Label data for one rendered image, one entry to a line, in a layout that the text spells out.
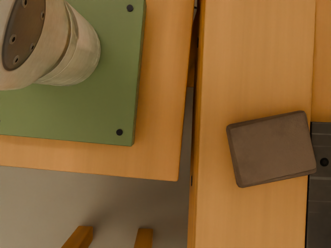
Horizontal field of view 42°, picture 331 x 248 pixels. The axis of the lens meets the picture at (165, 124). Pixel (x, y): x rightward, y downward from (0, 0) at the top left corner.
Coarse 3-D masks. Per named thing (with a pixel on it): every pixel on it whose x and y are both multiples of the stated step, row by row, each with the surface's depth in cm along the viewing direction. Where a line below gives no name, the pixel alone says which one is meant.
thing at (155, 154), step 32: (160, 0) 59; (192, 0) 59; (160, 32) 59; (160, 64) 59; (160, 96) 59; (160, 128) 59; (0, 160) 59; (32, 160) 59; (64, 160) 59; (96, 160) 59; (128, 160) 59; (160, 160) 59
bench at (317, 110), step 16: (320, 0) 56; (320, 16) 56; (192, 32) 88; (320, 32) 56; (192, 48) 86; (320, 48) 56; (192, 64) 86; (320, 64) 56; (192, 80) 119; (320, 80) 56; (320, 96) 56; (320, 112) 56
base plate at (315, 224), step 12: (312, 132) 54; (324, 132) 54; (312, 144) 54; (324, 144) 54; (324, 156) 54; (324, 168) 54; (312, 180) 54; (324, 180) 54; (312, 192) 54; (324, 192) 54; (312, 204) 54; (324, 204) 54; (312, 216) 54; (324, 216) 54; (312, 228) 54; (324, 228) 54; (312, 240) 54; (324, 240) 54
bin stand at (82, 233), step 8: (80, 232) 136; (88, 232) 136; (144, 232) 139; (152, 232) 140; (72, 240) 127; (80, 240) 127; (88, 240) 136; (136, 240) 130; (144, 240) 130; (152, 240) 139
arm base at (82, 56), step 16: (80, 16) 45; (80, 32) 42; (96, 32) 54; (80, 48) 42; (96, 48) 51; (64, 64) 39; (80, 64) 45; (96, 64) 54; (48, 80) 42; (64, 80) 46; (80, 80) 53
